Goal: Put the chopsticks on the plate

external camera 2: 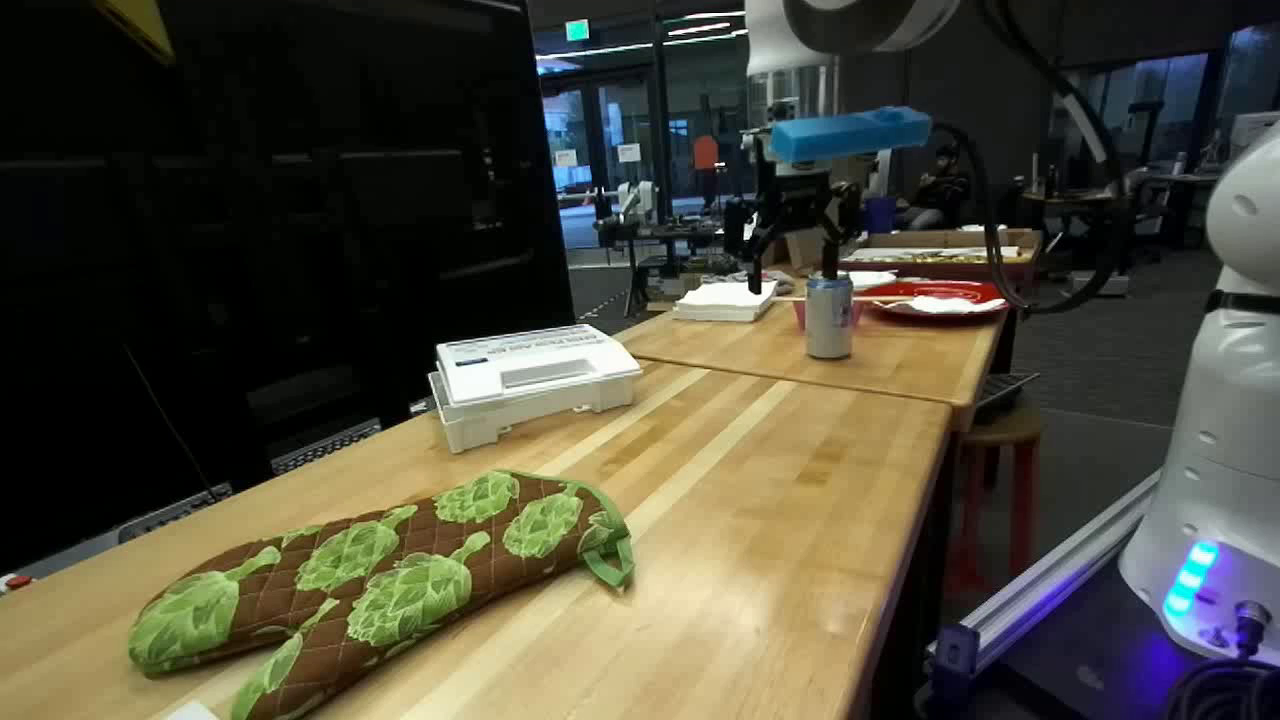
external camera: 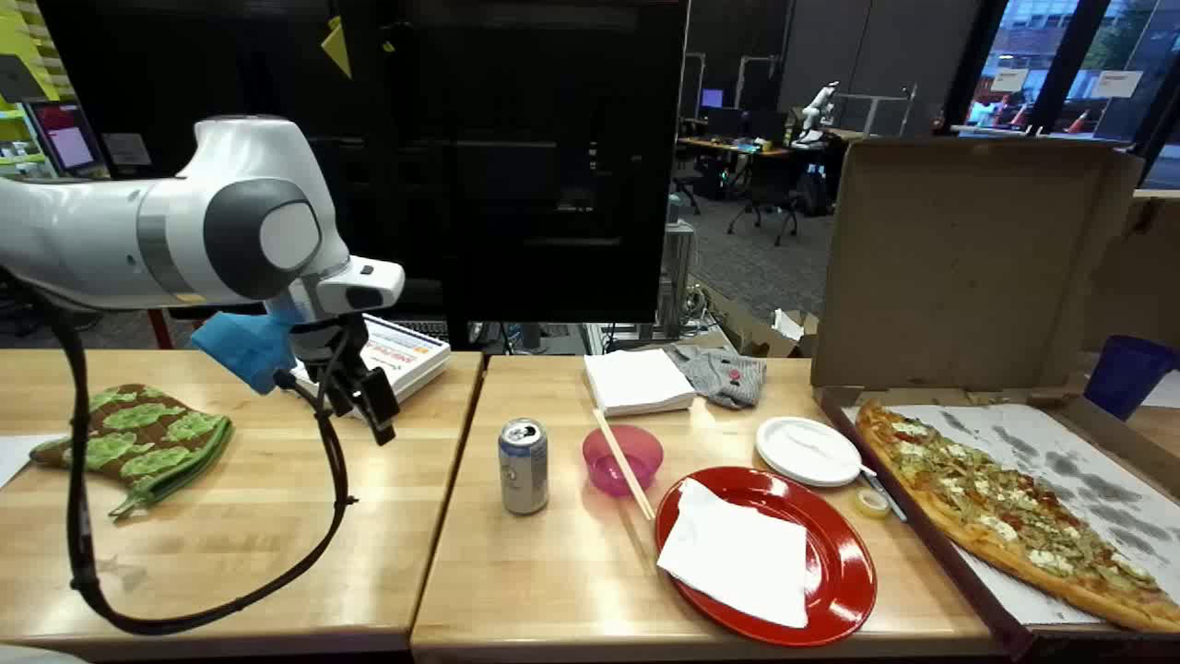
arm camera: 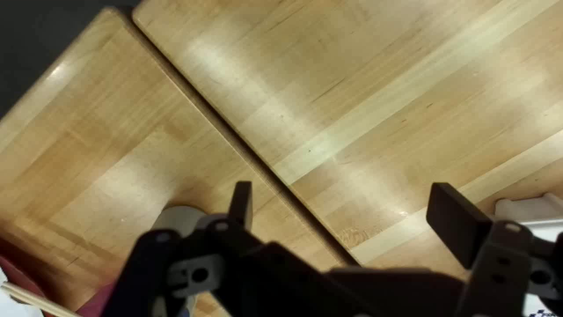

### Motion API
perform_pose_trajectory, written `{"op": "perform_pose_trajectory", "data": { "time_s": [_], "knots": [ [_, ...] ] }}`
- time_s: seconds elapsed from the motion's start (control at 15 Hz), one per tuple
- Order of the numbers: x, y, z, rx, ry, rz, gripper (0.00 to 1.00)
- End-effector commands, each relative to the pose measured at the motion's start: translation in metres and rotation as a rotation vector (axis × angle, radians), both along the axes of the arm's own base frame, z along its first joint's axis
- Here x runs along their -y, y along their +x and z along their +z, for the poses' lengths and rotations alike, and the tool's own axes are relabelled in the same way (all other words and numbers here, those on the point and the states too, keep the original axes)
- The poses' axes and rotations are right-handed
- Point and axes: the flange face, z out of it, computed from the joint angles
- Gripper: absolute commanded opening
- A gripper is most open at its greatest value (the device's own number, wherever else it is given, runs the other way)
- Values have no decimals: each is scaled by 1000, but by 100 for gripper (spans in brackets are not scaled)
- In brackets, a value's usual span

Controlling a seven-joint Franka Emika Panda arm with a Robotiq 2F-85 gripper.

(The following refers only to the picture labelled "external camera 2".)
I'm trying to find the wooden stool red legs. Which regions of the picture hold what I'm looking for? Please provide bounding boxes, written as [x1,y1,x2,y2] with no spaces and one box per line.
[947,401,1043,591]

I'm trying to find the black monitor panel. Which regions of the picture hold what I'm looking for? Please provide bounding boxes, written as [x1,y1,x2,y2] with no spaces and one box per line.
[0,0,571,574]

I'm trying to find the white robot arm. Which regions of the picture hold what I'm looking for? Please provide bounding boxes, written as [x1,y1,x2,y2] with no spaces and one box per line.
[746,0,962,164]

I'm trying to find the white napkin stack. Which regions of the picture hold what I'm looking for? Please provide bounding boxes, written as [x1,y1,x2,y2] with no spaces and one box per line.
[673,284,778,325]

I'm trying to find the silver soda can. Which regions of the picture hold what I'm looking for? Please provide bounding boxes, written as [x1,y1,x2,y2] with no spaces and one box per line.
[803,276,853,361]

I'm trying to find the cardboard pizza box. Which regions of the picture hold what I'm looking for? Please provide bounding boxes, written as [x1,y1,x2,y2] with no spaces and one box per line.
[841,228,1043,282]

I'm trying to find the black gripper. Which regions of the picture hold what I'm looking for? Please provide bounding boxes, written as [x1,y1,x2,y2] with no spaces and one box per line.
[747,132,841,295]

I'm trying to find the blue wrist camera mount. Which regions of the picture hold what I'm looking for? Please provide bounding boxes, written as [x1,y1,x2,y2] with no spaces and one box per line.
[770,103,932,164]

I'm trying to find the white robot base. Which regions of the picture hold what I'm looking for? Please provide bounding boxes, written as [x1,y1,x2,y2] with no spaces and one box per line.
[1120,129,1280,663]

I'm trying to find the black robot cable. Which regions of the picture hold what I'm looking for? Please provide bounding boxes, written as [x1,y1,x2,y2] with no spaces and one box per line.
[925,0,1136,319]

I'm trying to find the white electronic scale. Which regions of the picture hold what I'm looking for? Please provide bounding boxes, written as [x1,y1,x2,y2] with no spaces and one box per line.
[429,325,641,452]

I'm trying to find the white paper napkin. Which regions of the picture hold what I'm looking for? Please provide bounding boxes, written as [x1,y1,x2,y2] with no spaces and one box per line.
[903,295,1003,319]

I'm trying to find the green brown oven mitt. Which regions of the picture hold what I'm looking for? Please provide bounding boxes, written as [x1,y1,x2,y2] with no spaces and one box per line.
[130,467,635,720]

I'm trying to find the red plate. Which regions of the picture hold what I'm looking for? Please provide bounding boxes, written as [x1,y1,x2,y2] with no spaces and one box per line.
[861,282,1010,325]

